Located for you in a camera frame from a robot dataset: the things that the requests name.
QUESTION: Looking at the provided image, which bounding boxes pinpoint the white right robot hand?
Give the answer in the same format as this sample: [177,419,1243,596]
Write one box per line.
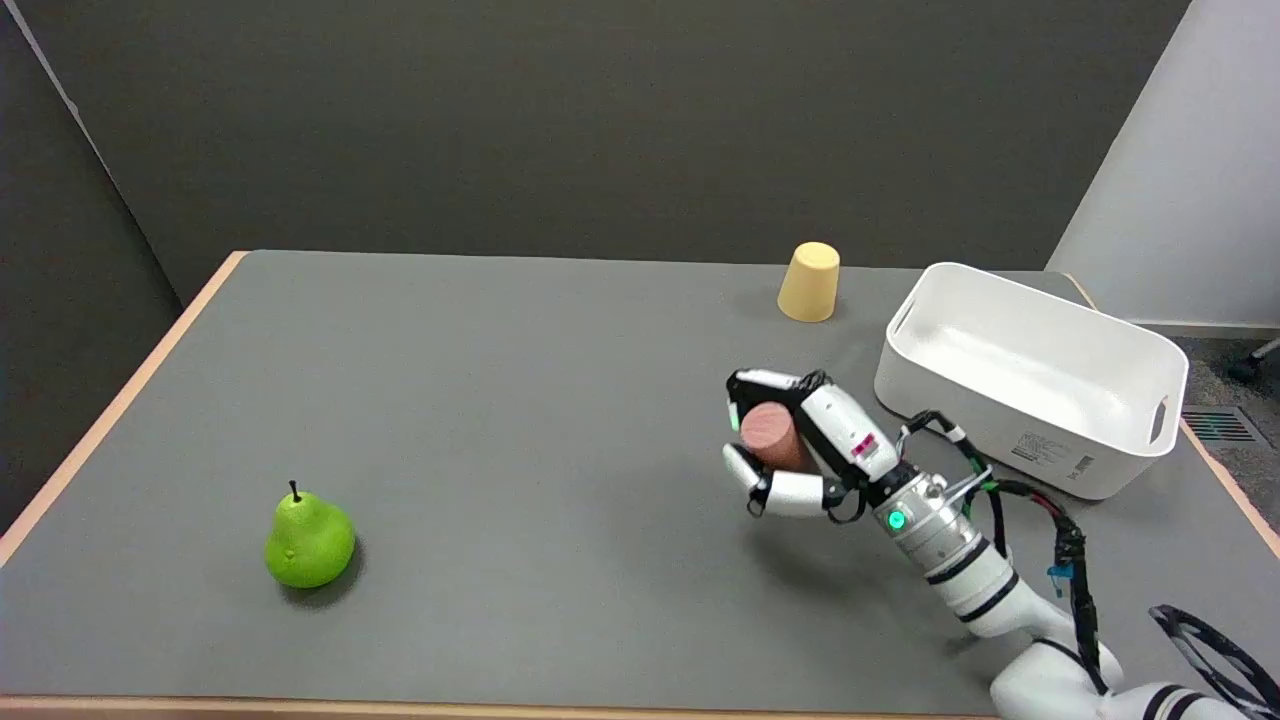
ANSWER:
[722,368,914,524]

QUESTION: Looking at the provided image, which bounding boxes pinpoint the wooden cylinder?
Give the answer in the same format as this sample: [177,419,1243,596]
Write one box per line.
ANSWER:
[740,402,813,474]

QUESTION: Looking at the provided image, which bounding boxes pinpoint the white plastic box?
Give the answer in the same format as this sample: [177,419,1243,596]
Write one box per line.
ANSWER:
[874,262,1191,501]

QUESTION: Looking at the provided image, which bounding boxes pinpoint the yellow upturned cup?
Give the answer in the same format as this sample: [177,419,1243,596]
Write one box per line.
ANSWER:
[777,241,842,324]

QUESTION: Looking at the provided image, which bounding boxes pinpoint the floor vent grille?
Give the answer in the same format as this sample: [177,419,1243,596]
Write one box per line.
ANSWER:
[1180,406,1263,445]

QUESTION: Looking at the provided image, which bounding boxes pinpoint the black chair caster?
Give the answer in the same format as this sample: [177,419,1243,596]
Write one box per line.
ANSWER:
[1228,338,1280,385]

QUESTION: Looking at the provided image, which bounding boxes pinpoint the green pear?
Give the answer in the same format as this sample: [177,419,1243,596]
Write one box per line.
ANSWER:
[264,480,357,590]

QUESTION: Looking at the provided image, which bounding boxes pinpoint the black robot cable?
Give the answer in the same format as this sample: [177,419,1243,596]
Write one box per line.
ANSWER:
[896,409,1113,697]

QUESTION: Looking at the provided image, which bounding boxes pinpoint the black cable loop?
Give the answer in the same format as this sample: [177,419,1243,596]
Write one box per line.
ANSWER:
[1148,604,1280,717]

